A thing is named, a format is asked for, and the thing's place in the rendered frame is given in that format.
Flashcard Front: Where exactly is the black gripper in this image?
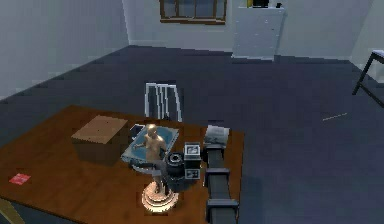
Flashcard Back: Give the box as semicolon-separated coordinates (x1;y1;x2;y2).
130;151;186;183

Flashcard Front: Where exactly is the tan plastic figure statue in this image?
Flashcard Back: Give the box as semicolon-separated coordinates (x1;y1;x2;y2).
141;123;181;213

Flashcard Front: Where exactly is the black cell phone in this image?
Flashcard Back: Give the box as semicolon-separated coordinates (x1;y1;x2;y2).
129;123;143;140

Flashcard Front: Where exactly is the brown cardboard box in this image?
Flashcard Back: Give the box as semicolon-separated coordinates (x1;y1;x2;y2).
70;114;130;167

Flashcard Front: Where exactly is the white slatted chair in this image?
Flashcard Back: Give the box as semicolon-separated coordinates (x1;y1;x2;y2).
144;82;184;123

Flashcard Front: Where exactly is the grey folded newspaper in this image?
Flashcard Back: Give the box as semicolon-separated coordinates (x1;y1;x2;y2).
203;124;231;150

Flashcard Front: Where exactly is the brown wooden table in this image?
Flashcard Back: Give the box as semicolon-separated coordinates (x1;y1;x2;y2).
0;104;245;224

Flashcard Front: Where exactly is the small red card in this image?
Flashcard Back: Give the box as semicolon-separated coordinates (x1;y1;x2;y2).
8;172;32;186

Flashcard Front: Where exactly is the brown framed window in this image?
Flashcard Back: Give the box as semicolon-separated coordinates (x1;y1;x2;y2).
158;0;229;26

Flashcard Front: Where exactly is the white chest of drawers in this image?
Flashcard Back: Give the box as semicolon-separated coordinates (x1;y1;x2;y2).
231;6;287;62

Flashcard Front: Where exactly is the pale thin stick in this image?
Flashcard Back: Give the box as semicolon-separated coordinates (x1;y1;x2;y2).
322;112;349;122

